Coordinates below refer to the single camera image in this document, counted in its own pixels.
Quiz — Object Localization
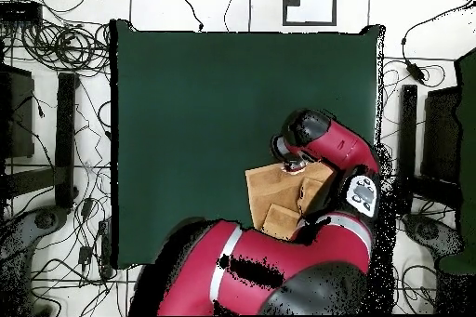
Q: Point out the tan terry towel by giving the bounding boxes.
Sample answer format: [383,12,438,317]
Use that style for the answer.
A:
[244,160,336,242]

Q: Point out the dark green table cloth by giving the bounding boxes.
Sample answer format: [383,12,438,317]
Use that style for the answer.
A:
[110,19,386,270]

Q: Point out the dark wheeled stand base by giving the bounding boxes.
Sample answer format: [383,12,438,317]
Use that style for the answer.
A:
[0,206,70,270]
[403,212,466,270]

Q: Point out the black equipment box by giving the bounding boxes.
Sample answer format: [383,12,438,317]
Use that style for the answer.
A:
[421,85,464,184]
[0,63,35,160]

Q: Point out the green cloth beside table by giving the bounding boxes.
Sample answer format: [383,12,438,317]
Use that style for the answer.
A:
[437,47,476,275]

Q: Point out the grey rectangular frame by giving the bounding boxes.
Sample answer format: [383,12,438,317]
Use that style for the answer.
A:
[282,0,338,27]

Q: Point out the black power adapter with cable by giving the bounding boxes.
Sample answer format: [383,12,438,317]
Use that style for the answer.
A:
[401,0,476,86]

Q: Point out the coiled black cables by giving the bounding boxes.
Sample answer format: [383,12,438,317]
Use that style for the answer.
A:
[20,20,112,73]

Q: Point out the flat black switch box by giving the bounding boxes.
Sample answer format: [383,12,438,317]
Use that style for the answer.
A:
[0,0,44,25]

